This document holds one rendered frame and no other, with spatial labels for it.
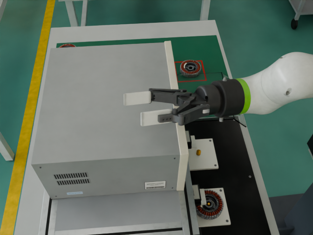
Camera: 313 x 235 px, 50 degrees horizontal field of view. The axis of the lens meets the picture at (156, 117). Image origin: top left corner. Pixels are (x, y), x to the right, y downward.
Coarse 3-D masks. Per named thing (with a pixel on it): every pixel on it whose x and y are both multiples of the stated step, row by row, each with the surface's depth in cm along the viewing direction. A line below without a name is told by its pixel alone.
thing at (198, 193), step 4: (192, 184) 123; (196, 184) 123; (196, 188) 122; (196, 192) 121; (200, 192) 125; (196, 196) 120; (200, 196) 120; (204, 196) 124; (196, 200) 119; (200, 200) 120; (204, 200) 123; (196, 204) 121; (200, 204) 122; (204, 204) 123
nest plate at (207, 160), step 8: (200, 144) 150; (208, 144) 150; (192, 152) 148; (208, 152) 148; (192, 160) 145; (200, 160) 145; (208, 160) 145; (216, 160) 145; (192, 168) 143; (200, 168) 143; (208, 168) 143; (216, 168) 144
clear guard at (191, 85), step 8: (184, 80) 135; (192, 80) 135; (200, 80) 135; (208, 80) 135; (216, 80) 135; (184, 88) 132; (192, 88) 132; (200, 120) 123; (208, 120) 123; (216, 120) 123; (240, 120) 127
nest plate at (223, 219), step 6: (222, 192) 136; (222, 198) 135; (210, 210) 131; (222, 210) 131; (198, 216) 130; (222, 216) 130; (228, 216) 130; (198, 222) 129; (204, 222) 129; (210, 222) 129; (216, 222) 129; (222, 222) 129; (228, 222) 129
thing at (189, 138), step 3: (186, 132) 137; (189, 132) 137; (186, 135) 136; (189, 135) 136; (189, 138) 135; (192, 138) 140; (189, 141) 135; (192, 141) 139; (195, 141) 139; (189, 144) 135; (192, 144) 138; (195, 144) 138; (189, 147) 136; (192, 147) 138; (195, 147) 138
